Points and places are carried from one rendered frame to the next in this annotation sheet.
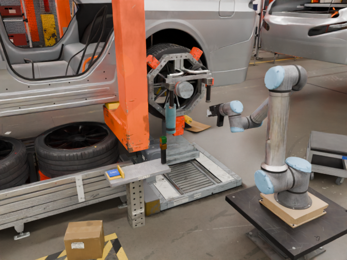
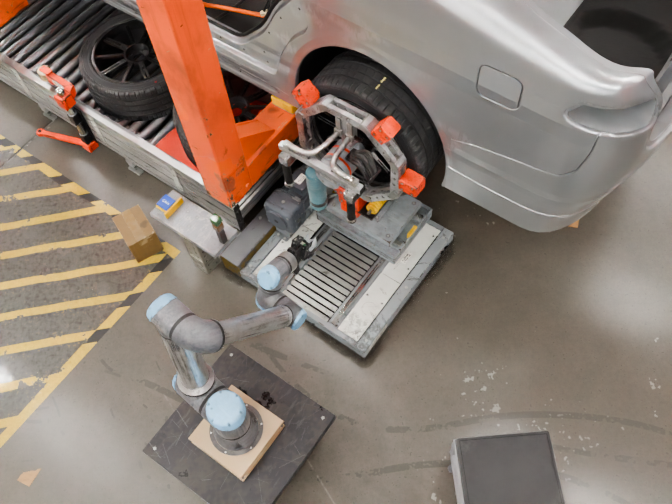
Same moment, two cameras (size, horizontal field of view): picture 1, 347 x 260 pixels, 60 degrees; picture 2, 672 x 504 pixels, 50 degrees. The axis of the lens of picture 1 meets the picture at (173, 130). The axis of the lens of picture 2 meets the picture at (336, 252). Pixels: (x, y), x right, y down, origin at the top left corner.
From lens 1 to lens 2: 3.08 m
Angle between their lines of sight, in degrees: 59
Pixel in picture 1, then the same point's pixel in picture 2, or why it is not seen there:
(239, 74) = (523, 216)
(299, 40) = not seen: outside the picture
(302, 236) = (181, 455)
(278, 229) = (182, 424)
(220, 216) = (268, 355)
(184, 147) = (373, 232)
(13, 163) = (140, 95)
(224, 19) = (491, 105)
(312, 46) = not seen: outside the picture
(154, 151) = (274, 209)
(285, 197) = not seen: hidden behind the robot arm
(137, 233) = (189, 274)
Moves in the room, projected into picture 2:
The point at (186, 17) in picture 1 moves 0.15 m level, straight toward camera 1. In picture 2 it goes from (398, 56) to (362, 70)
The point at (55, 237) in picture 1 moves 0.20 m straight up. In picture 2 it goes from (148, 200) to (137, 180)
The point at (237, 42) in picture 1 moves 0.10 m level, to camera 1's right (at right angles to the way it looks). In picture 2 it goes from (522, 162) to (537, 181)
